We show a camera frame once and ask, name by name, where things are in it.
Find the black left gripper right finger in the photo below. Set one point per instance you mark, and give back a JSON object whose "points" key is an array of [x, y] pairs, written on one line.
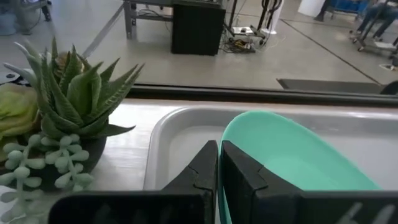
{"points": [[248, 193]]}

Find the black computer tower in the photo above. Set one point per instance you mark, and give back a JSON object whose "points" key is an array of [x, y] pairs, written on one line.
{"points": [[197, 28]]}

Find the teal plastic plate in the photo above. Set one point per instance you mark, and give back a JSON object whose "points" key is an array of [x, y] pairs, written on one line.
{"points": [[292, 149]]}

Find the black table edge rail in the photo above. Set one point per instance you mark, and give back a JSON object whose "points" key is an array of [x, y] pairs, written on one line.
{"points": [[248, 93]]}

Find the person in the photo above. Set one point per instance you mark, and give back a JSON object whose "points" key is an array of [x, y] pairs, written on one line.
{"points": [[373, 15]]}

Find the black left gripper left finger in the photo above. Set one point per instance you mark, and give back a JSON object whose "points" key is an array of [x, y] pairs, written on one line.
{"points": [[189, 199]]}

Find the white power strip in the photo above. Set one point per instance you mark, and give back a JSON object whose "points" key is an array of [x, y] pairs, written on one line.
{"points": [[242, 30]]}

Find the white rectangular tray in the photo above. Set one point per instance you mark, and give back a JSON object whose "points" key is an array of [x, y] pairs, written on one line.
{"points": [[186, 133]]}

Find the grey metal table frame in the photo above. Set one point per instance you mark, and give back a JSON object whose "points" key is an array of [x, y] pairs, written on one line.
{"points": [[130, 15]]}

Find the white cylinder bin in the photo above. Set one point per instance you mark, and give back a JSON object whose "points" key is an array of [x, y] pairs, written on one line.
{"points": [[311, 7]]}

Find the grey office chair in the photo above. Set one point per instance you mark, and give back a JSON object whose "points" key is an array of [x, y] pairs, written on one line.
{"points": [[28, 12]]}

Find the artificial succulent in black pot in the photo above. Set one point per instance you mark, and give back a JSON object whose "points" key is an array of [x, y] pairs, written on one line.
{"points": [[71, 102]]}

